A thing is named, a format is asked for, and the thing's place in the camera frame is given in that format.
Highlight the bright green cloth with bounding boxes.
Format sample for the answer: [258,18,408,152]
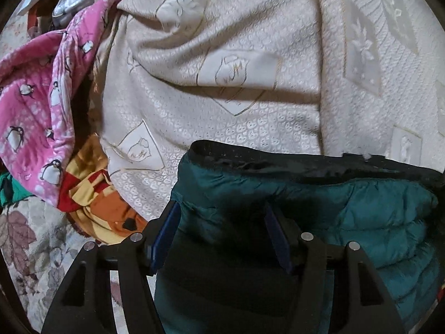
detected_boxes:
[0,172,22,208]

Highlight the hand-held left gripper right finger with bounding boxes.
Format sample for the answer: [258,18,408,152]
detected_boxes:
[263,202,407,334]

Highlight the pink penguin print cloth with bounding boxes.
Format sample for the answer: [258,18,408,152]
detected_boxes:
[0,0,125,210]

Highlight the green puffer jacket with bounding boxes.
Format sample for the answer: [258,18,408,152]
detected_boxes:
[155,140,445,334]

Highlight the orange and yellow cloth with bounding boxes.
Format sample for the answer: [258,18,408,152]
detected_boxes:
[57,135,151,247]

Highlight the grey plastic packet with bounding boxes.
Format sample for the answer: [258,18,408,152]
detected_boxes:
[52,0,97,28]

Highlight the floral leaf print quilt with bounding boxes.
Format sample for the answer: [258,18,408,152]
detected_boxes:
[0,198,157,334]

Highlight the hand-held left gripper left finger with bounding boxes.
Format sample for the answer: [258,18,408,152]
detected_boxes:
[40,200,182,334]

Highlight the cream embossed bedspread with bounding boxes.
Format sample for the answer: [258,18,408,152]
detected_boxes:
[92,0,445,223]

